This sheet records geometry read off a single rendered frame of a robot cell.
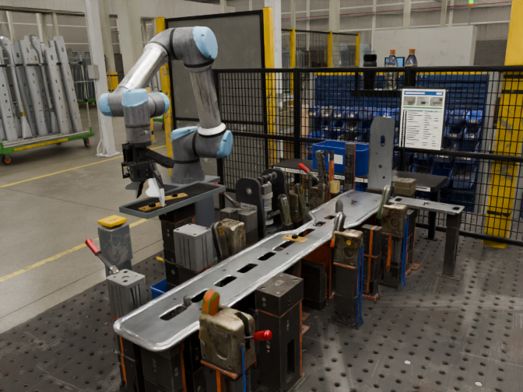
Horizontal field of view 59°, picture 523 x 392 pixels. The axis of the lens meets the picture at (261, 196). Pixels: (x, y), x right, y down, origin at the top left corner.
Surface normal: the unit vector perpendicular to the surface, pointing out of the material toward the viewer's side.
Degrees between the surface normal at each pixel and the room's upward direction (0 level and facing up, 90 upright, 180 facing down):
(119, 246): 90
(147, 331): 0
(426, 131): 90
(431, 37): 90
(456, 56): 90
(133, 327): 0
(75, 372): 0
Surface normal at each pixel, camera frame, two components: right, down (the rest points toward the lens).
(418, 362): -0.03, -0.96
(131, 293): 0.81, 0.14
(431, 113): -0.58, 0.25
